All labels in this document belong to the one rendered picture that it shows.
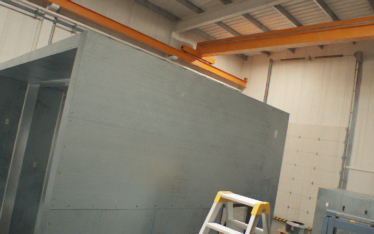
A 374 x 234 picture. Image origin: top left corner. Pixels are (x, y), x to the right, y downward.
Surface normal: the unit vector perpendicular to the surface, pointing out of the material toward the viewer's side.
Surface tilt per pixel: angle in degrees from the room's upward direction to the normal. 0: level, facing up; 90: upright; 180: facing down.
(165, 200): 90
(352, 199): 90
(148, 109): 90
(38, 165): 90
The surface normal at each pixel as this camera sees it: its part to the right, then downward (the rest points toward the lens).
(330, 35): -0.70, -0.19
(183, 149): 0.69, 0.06
